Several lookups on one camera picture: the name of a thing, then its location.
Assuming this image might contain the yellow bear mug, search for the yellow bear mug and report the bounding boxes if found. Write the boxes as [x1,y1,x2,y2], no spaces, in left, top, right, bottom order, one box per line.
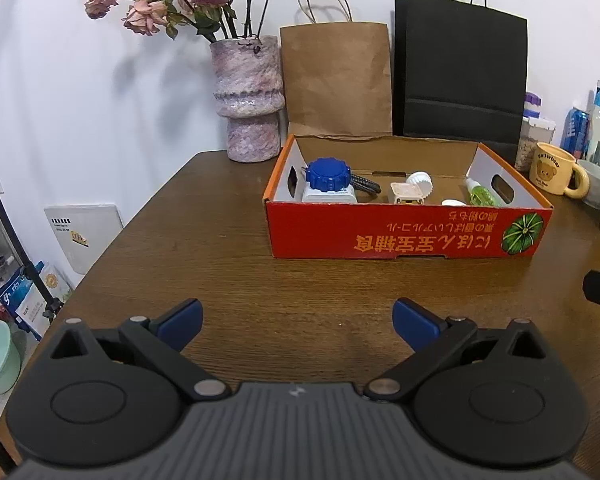
[528,141,591,199]

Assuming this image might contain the clear glass bottle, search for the clear glass bottle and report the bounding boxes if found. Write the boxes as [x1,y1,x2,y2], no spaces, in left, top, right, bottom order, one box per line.
[586,80,600,163]

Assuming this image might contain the brown paper bag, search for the brown paper bag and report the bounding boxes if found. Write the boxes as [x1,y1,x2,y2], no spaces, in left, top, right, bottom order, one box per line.
[279,0,393,138]

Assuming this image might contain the green spray bottle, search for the green spray bottle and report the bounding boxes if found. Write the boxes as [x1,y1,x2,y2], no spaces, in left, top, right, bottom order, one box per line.
[462,177,501,207]

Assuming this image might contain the black paper bag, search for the black paper bag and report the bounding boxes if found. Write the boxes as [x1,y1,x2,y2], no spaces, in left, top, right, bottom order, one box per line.
[392,0,528,166]

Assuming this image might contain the blue drink can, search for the blue drink can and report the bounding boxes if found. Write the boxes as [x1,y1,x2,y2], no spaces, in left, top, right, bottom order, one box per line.
[560,106,590,161]

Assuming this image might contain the white flat carton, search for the white flat carton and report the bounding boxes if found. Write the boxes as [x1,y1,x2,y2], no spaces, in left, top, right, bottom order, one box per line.
[44,203,123,275]

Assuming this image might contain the clear plastic bowl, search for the clear plastic bowl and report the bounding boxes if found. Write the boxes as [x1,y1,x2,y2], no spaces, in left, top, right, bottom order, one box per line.
[577,159,600,209]

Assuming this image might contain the black light stand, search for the black light stand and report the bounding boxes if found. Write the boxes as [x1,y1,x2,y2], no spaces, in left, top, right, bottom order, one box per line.
[0,137,66,478]

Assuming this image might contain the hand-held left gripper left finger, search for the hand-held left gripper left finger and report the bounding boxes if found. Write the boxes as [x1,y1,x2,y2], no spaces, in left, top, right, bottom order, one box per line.
[50,298,231,403]

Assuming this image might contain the white cube charger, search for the white cube charger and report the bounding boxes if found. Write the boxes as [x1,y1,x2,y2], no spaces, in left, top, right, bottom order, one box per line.
[390,181,425,206]

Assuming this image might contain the blue ribbed lid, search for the blue ribbed lid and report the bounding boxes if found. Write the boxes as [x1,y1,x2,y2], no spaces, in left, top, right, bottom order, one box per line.
[305,157,352,193]

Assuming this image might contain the white box yellow circle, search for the white box yellow circle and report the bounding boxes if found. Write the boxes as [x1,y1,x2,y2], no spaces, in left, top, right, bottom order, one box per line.
[37,262,74,303]

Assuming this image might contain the blue white package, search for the blue white package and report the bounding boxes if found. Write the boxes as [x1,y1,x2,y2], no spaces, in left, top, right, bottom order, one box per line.
[0,275,43,339]

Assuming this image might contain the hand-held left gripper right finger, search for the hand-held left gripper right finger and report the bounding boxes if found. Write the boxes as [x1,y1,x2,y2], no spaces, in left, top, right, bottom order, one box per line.
[364,297,548,403]

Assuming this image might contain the red cardboard box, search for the red cardboard box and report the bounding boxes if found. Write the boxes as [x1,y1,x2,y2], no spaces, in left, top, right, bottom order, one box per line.
[262,134,554,260]

